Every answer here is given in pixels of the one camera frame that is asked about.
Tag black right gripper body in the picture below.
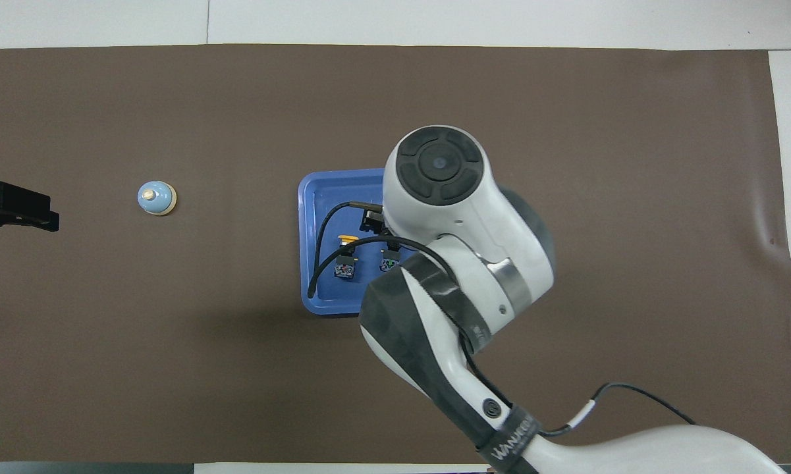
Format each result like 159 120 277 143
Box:
359 205 396 246

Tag yellow push button switch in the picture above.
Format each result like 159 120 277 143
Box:
334 234 360 280

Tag light blue desk bell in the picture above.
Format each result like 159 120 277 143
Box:
137 180 177 217

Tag blue plastic tray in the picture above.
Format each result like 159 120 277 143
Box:
298 169 388 319

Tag brown table mat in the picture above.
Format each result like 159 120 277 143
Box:
0 44 791 465

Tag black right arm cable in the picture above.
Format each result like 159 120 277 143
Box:
308 201 697 438

